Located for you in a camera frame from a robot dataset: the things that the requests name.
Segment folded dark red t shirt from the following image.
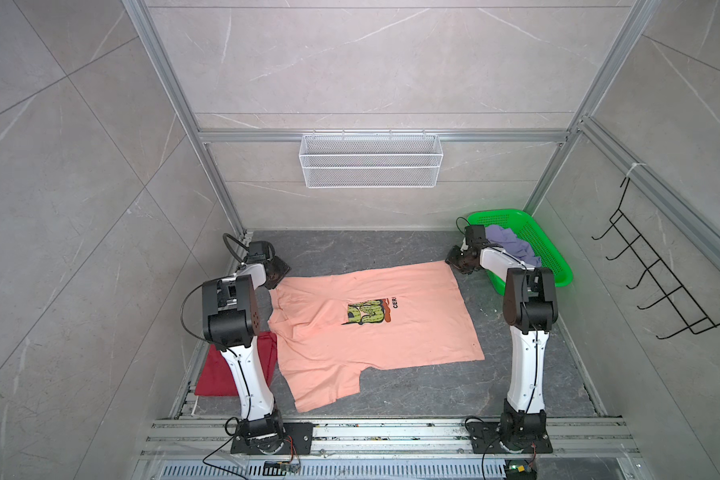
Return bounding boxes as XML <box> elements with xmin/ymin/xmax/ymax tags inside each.
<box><xmin>195</xmin><ymin>332</ymin><xmax>278</xmax><ymax>397</ymax></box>

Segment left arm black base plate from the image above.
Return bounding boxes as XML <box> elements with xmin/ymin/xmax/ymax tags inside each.
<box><xmin>230</xmin><ymin>422</ymin><xmax>315</xmax><ymax>456</ymax></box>

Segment purple t shirt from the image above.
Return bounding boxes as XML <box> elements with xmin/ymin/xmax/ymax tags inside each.
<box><xmin>485</xmin><ymin>225</ymin><xmax>542</xmax><ymax>267</ymax></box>

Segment aluminium frame profiles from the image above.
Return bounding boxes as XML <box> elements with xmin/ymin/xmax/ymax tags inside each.
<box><xmin>124</xmin><ymin>1</ymin><xmax>720</xmax><ymax>271</ymax></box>

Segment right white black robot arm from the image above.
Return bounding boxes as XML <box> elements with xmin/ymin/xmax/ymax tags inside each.
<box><xmin>446</xmin><ymin>245</ymin><xmax>558</xmax><ymax>453</ymax></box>

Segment salmon pink t shirt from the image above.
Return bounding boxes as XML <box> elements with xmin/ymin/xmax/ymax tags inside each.
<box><xmin>268</xmin><ymin>261</ymin><xmax>485</xmax><ymax>413</ymax></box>

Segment left black corrugated cable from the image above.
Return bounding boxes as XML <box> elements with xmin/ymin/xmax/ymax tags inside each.
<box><xmin>222</xmin><ymin>232</ymin><xmax>250</xmax><ymax>262</ymax></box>

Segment black wire hook rack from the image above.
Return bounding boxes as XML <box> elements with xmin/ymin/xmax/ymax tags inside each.
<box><xmin>591</xmin><ymin>178</ymin><xmax>720</xmax><ymax>341</ymax></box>

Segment white wire mesh shelf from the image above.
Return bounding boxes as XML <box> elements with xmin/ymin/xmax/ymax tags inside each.
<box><xmin>299</xmin><ymin>133</ymin><xmax>444</xmax><ymax>189</ymax></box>

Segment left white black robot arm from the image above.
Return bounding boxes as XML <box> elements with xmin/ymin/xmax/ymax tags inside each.
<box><xmin>200</xmin><ymin>256</ymin><xmax>290</xmax><ymax>454</ymax></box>

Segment green plastic laundry basket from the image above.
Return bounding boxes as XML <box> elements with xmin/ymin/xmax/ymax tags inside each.
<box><xmin>466</xmin><ymin>209</ymin><xmax>574</xmax><ymax>288</ymax></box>

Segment aluminium rail base frame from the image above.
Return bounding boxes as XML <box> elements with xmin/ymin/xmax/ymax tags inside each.
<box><xmin>129</xmin><ymin>417</ymin><xmax>652</xmax><ymax>479</ymax></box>

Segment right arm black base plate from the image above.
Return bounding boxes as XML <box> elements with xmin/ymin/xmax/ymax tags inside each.
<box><xmin>463</xmin><ymin>417</ymin><xmax>553</xmax><ymax>455</ymax></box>

